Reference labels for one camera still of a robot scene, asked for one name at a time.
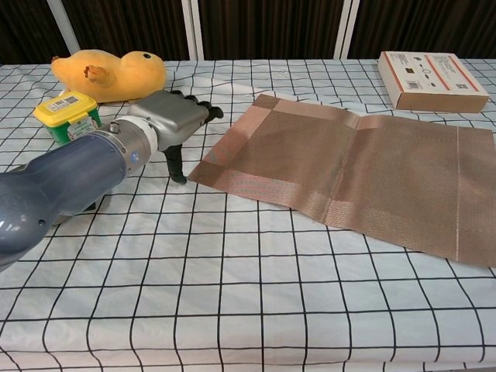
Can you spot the white orange cardboard box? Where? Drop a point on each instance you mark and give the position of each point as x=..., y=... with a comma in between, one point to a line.
x=430, y=77

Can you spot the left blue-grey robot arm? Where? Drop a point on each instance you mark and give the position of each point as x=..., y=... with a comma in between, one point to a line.
x=69, y=174

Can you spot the yellow duck plush toy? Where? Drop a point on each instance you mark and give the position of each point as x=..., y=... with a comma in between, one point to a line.
x=128, y=77

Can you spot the brown woven placemat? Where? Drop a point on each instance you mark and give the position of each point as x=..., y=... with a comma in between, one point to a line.
x=387, y=174

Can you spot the white partition post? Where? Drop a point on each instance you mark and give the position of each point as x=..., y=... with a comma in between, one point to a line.
x=64, y=27
x=193, y=29
x=346, y=29

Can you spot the green container with yellow lid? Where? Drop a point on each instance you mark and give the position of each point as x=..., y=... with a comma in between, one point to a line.
x=62, y=110

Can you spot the white black checked tablecloth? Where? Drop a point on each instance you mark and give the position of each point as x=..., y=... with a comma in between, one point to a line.
x=232, y=310

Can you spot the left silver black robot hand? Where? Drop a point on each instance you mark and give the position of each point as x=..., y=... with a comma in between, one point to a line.
x=170, y=116

